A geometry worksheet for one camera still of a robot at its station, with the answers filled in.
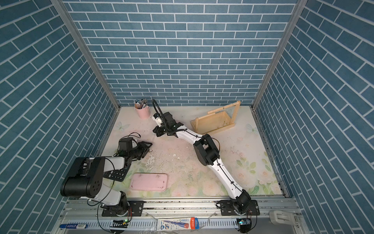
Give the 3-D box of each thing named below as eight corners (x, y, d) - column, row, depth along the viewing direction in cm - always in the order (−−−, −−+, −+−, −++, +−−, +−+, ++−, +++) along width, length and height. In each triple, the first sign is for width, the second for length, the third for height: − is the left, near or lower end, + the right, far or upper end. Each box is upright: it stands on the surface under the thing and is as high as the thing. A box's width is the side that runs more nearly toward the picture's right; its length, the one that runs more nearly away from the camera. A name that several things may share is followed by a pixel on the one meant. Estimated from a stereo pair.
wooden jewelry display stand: (201, 140, 102) (203, 118, 84) (195, 130, 107) (195, 107, 89) (233, 125, 111) (241, 102, 93) (226, 117, 116) (232, 94, 98)
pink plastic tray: (130, 191, 81) (128, 189, 78) (135, 174, 87) (133, 172, 84) (166, 191, 81) (165, 189, 79) (168, 174, 87) (167, 172, 85)
